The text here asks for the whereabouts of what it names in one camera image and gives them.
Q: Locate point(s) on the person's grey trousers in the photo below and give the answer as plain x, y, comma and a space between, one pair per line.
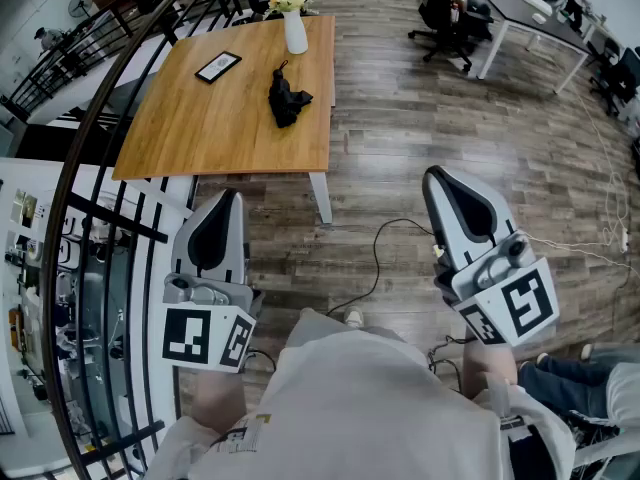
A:
315, 325

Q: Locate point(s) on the person's right shoe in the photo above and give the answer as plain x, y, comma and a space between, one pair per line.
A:
353, 315

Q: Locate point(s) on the black metal railing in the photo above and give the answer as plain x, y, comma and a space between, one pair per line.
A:
65, 68

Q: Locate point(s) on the white vase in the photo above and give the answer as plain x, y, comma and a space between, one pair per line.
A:
296, 33

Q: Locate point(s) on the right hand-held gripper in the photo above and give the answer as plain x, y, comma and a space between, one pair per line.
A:
525, 303

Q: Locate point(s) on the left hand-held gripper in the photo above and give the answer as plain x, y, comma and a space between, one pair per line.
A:
186, 338

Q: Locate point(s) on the wooden table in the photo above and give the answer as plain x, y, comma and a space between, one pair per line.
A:
200, 128

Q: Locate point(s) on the white power strip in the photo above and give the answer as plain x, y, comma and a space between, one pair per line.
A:
624, 240

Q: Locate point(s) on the black umbrella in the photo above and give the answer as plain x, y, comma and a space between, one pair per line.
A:
286, 100

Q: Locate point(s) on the person's right forearm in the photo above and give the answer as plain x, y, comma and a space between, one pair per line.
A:
487, 368

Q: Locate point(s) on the black railing with wooden handrail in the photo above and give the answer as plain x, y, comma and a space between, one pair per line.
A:
52, 248

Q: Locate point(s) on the person's white shirt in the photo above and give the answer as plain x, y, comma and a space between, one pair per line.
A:
350, 408

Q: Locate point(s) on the person's left forearm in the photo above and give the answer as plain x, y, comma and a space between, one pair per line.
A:
217, 398

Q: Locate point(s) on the dark office desk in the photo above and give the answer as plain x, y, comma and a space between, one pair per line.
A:
530, 23

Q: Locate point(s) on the black framed picture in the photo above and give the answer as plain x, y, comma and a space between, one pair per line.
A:
218, 67

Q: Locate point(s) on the standing fan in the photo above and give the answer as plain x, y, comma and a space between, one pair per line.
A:
80, 4

